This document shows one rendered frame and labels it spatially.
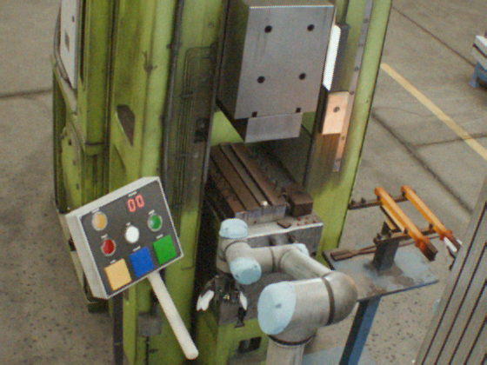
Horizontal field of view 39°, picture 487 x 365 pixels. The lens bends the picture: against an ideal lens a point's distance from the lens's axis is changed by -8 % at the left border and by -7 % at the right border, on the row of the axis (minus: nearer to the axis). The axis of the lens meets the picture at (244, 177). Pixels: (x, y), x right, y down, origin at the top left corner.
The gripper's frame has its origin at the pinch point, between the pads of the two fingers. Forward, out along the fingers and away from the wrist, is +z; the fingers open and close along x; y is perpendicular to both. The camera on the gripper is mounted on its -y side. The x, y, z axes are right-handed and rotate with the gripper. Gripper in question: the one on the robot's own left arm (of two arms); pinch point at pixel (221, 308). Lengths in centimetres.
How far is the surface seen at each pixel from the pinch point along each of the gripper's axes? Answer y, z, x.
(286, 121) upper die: -47, -40, 24
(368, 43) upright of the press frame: -70, -62, 57
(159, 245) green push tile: -19.6, -9.5, -18.2
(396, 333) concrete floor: -70, 93, 109
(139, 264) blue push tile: -12.5, -7.4, -25.1
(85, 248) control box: -9.0, -16.4, -42.3
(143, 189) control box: -28.3, -25.3, -23.4
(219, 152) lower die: -81, -6, 9
